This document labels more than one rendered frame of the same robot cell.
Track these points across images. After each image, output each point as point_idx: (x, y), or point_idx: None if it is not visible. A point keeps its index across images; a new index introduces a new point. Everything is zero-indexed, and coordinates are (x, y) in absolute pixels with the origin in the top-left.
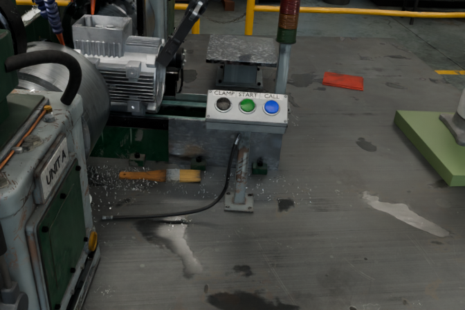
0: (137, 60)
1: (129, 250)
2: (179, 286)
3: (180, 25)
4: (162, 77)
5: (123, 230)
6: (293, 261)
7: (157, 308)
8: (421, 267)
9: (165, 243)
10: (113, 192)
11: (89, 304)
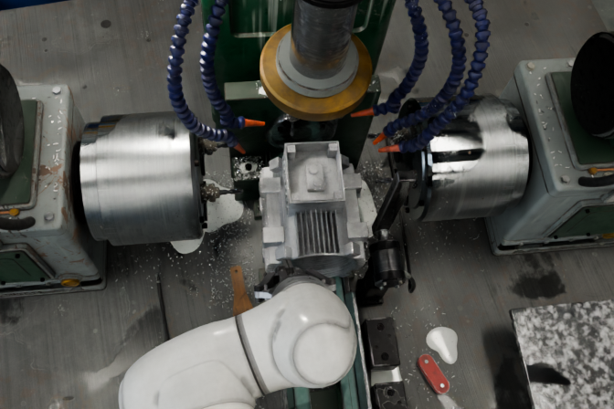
0: (286, 235)
1: (114, 312)
2: (70, 372)
3: (265, 278)
4: (347, 267)
5: (144, 298)
6: None
7: (42, 358)
8: None
9: (127, 345)
10: (205, 269)
11: (46, 299)
